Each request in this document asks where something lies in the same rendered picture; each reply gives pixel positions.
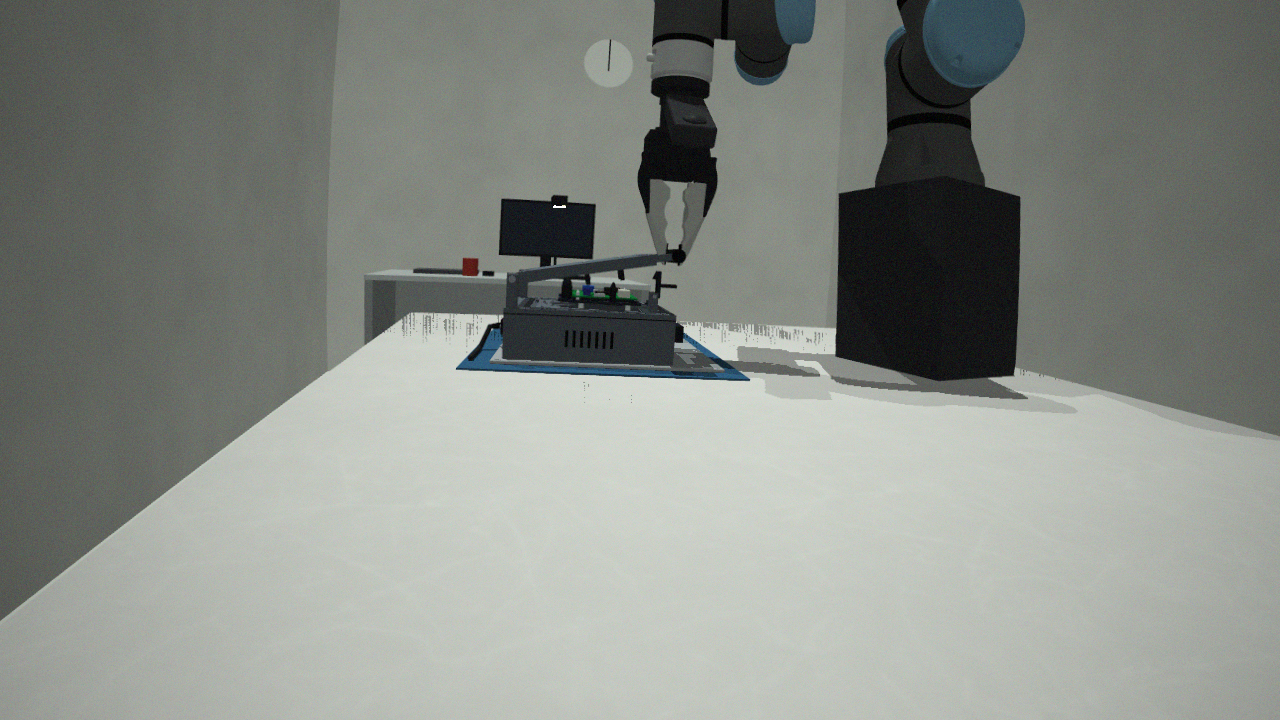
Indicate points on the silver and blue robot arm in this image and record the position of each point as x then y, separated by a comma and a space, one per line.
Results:
953, 47

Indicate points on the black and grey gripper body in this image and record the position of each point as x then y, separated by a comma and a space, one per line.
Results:
679, 165

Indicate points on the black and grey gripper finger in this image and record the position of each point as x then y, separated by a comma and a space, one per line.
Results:
697, 199
655, 194

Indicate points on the green circuit board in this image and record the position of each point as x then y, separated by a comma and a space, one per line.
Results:
588, 292

